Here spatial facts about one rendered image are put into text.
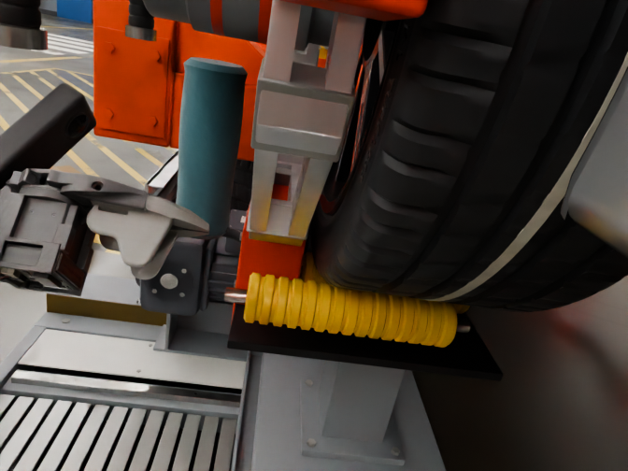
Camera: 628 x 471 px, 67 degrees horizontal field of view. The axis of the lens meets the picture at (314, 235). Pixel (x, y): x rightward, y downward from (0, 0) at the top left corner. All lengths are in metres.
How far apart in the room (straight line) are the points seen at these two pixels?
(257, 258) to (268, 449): 0.31
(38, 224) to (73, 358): 0.78
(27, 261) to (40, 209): 0.04
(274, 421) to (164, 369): 0.38
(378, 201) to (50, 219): 0.25
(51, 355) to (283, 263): 0.70
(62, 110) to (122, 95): 0.63
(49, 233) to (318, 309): 0.28
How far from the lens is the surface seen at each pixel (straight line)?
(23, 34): 0.46
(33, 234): 0.41
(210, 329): 1.21
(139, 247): 0.39
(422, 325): 0.56
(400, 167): 0.31
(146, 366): 1.13
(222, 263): 0.96
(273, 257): 0.60
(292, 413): 0.83
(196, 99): 0.69
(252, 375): 1.01
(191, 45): 1.06
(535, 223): 0.36
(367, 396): 0.75
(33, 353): 1.19
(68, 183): 0.40
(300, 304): 0.53
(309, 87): 0.33
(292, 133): 0.33
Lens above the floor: 0.80
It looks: 23 degrees down
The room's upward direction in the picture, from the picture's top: 11 degrees clockwise
